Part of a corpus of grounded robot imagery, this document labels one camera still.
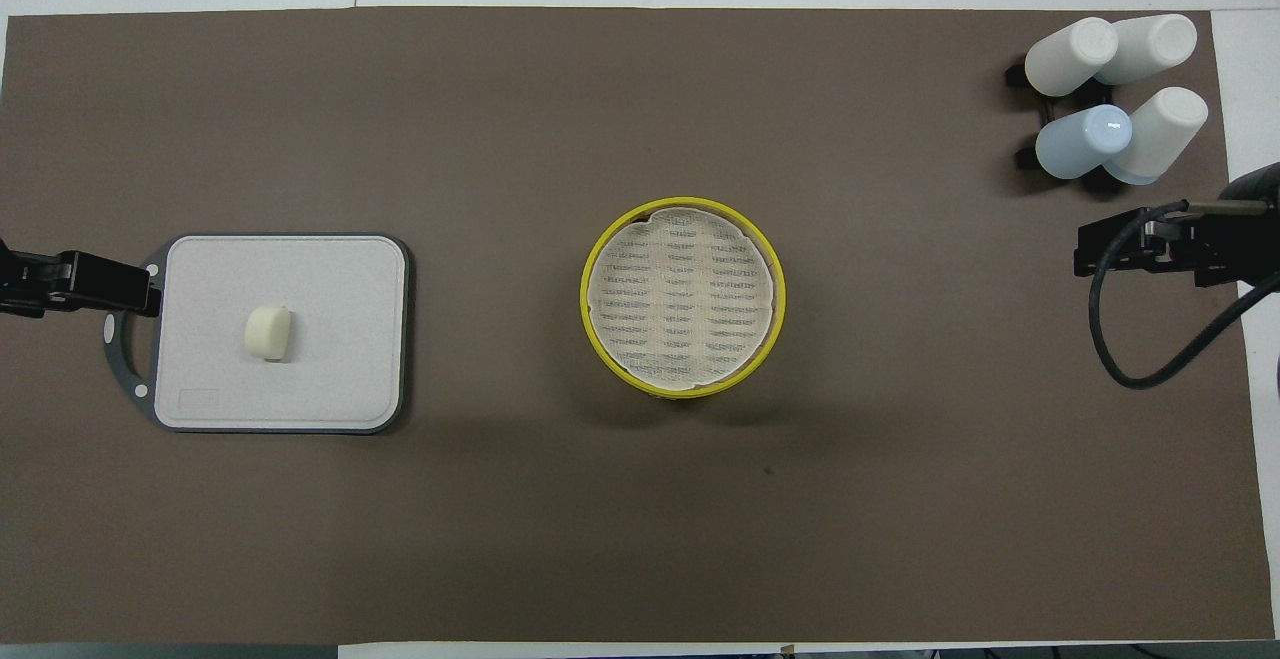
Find woven steamer lid yellow rim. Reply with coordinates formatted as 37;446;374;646
587;206;779;388

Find light blue plastic cup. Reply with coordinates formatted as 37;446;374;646
1035;105;1134;181

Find black cup rack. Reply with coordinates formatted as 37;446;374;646
1005;54;1126;192

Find white plastic cup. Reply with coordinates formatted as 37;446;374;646
1103;87;1209;186
1094;14;1199;87
1025;17;1120;98

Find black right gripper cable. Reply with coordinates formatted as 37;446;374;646
1089;199;1280;391

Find cream steamed bun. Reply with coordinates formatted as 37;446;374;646
244;305;294;363

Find white cutting board grey frame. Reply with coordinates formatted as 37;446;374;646
104;233;411;435

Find yellow bamboo steamer basket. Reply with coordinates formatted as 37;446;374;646
580;197;787;401

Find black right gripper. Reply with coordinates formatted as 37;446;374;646
1074;207;1280;288

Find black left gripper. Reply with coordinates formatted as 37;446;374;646
0;249;162;319

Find brown table mat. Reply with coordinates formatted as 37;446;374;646
0;7;1274;646

